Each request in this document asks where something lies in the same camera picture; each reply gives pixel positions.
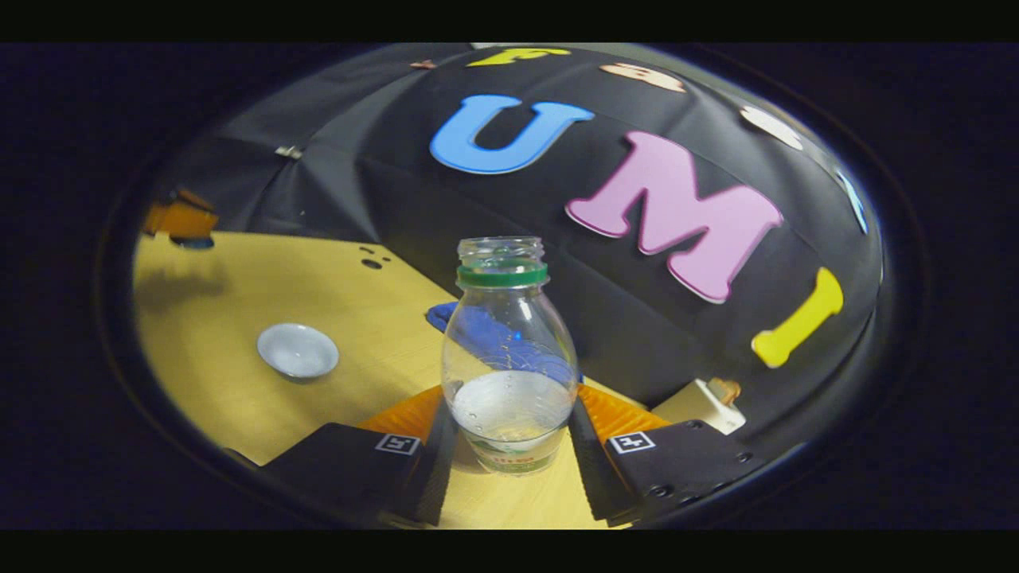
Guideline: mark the white backdrop clip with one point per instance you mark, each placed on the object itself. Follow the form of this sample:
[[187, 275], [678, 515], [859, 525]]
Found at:
[[288, 151]]

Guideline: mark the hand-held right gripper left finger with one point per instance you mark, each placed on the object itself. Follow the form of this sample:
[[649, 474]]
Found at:
[[434, 477]]

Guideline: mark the white and teal teacup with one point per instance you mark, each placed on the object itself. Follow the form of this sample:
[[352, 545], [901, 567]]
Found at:
[[296, 350]]

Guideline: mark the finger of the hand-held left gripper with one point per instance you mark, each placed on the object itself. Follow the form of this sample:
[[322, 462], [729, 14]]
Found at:
[[187, 223], [195, 200]]

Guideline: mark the toast slice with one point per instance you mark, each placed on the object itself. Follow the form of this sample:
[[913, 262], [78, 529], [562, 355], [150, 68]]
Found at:
[[726, 390]]

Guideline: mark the white toaster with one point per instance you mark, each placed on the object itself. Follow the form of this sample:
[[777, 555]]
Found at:
[[700, 410]]

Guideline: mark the clear plastic water bottle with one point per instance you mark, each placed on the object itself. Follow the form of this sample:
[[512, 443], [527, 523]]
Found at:
[[509, 398]]

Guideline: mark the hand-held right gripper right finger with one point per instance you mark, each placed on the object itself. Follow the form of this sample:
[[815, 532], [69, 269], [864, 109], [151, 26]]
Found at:
[[593, 469]]

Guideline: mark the blue folded towel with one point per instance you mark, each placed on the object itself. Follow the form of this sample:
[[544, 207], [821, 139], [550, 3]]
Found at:
[[438, 317]]

